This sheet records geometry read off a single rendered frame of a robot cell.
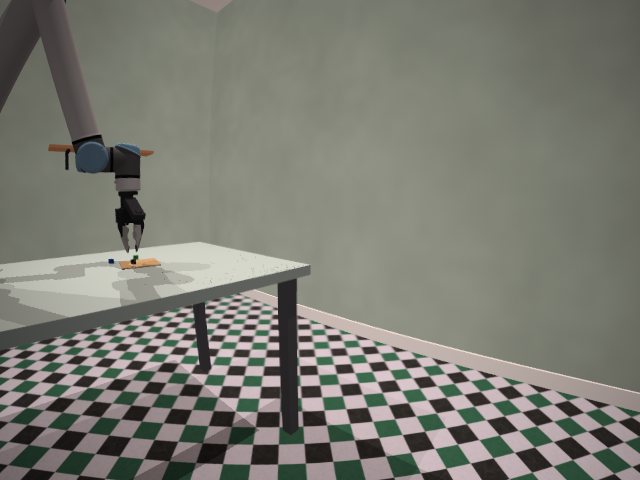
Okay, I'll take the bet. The orange flat mat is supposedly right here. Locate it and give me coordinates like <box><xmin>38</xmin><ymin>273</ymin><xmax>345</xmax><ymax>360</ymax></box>
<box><xmin>119</xmin><ymin>258</ymin><xmax>161</xmax><ymax>270</ymax></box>

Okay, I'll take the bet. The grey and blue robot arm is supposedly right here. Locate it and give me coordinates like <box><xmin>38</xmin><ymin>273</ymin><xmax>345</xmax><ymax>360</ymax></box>
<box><xmin>0</xmin><ymin>0</ymin><xmax>141</xmax><ymax>191</ymax></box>

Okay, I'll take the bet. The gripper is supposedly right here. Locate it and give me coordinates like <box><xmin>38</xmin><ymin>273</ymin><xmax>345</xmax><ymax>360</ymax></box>
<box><xmin>115</xmin><ymin>191</ymin><xmax>144</xmax><ymax>253</ymax></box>

